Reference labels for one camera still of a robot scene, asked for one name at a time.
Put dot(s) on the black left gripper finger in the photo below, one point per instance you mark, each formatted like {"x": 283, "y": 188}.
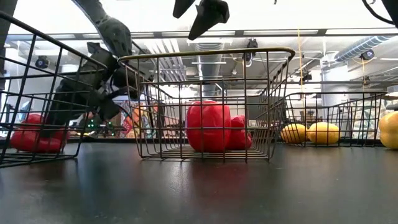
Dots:
{"x": 68, "y": 105}
{"x": 109, "y": 109}

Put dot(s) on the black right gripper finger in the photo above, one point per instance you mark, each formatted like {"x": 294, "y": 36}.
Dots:
{"x": 182, "y": 6}
{"x": 208, "y": 17}

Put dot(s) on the red bell pepper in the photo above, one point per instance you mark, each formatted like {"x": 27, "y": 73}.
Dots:
{"x": 28, "y": 140}
{"x": 240, "y": 132}
{"x": 208, "y": 126}

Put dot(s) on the orange-yellow lemon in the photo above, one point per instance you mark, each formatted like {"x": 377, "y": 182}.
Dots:
{"x": 293, "y": 133}
{"x": 390, "y": 130}

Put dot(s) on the pale yellow lemon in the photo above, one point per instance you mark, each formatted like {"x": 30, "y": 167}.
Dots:
{"x": 323, "y": 133}

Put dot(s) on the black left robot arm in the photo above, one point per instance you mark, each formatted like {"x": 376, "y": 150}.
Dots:
{"x": 115, "y": 34}

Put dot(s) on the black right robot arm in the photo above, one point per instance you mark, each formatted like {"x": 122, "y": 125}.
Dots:
{"x": 392, "y": 9}

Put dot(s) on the black ceiling lamp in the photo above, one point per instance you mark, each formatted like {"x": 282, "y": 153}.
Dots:
{"x": 367, "y": 54}
{"x": 251, "y": 46}
{"x": 306, "y": 76}
{"x": 42, "y": 62}

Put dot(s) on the black table mat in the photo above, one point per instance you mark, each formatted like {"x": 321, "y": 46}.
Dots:
{"x": 199, "y": 193}

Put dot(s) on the colourful wall picture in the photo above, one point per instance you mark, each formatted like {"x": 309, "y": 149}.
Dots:
{"x": 135, "y": 121}

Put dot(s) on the gray ceiling duct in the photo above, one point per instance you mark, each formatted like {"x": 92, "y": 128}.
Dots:
{"x": 210, "y": 71}

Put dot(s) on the silver ventilation duct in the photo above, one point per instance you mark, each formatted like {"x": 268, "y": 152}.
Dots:
{"x": 360, "y": 47}

